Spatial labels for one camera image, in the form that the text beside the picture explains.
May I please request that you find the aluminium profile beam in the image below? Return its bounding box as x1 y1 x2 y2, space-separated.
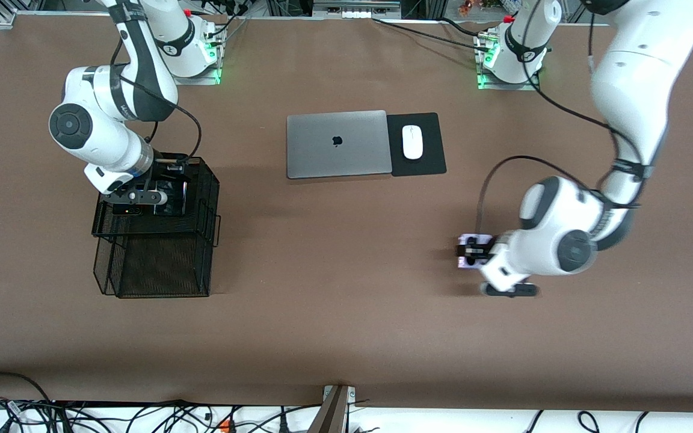
307 385 356 433

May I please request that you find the black cable on table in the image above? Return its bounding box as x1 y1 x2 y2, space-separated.
372 17 490 50

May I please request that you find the black mesh desk organizer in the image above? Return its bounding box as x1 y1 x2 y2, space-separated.
91 157 222 299

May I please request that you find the black looped cable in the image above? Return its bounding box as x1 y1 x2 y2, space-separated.
0 371 52 405

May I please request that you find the black cable tangle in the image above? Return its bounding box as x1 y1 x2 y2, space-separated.
0 394 326 433

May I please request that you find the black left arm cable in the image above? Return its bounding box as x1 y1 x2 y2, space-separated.
476 0 648 238

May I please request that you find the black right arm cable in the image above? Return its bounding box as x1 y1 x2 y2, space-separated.
109 36 203 175

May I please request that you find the silver laptop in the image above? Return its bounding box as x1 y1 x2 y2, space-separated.
287 110 393 180

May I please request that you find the black mouse pad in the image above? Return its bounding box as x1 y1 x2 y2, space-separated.
387 112 447 177

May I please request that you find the silver power strip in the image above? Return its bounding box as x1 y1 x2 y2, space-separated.
313 0 401 16

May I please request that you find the black slab smartphone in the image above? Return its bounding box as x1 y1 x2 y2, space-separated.
154 179 189 218

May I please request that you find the lavender flip phone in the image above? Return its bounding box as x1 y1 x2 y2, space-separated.
457 233 495 269

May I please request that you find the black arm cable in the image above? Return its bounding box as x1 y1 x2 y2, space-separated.
109 36 203 175
476 0 648 238

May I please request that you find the white computer mouse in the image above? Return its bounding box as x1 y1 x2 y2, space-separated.
402 124 424 161

